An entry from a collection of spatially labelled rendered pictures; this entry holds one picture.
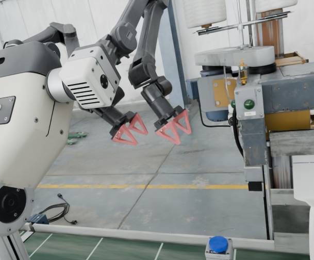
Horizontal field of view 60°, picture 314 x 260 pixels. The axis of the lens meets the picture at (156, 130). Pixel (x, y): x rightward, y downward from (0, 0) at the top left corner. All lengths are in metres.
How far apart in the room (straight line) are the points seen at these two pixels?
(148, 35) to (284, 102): 0.49
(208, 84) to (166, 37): 4.59
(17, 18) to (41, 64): 7.65
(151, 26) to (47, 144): 0.55
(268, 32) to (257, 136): 0.58
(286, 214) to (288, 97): 0.78
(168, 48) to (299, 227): 4.78
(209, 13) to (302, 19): 5.00
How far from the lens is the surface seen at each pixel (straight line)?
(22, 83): 0.76
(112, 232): 1.91
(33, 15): 8.04
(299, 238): 1.60
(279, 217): 1.52
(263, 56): 0.96
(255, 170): 0.94
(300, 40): 6.08
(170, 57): 5.82
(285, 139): 1.08
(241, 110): 0.83
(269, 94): 0.87
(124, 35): 0.82
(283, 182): 1.55
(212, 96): 1.28
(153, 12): 1.09
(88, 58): 0.67
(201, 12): 1.12
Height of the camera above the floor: 1.50
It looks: 17 degrees down
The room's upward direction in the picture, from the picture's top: 12 degrees counter-clockwise
